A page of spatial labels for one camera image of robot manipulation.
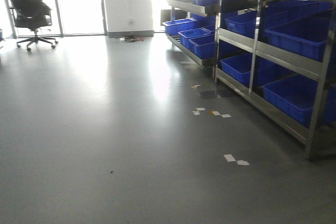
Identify blue bin low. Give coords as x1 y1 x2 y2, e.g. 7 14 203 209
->
163 18 197 36
178 28 211 49
188 34 239 60

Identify steel shelving rack far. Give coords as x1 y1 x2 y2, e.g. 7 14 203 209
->
163 0 219 68

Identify steel shelving rack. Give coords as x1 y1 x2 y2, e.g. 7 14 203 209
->
163 0 219 68
214 0 335 161

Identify steel shelving rack near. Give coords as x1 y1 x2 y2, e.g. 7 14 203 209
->
214 0 335 161

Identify blue bin bottom near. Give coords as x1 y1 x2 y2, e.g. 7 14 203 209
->
261 74 336 128

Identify blue bin middle near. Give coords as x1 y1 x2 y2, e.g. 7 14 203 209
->
265 16 330 62

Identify black office chair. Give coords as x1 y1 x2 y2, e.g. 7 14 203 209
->
10 0 58 51

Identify cables on floor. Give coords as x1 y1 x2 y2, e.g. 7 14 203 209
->
113 34 145 43

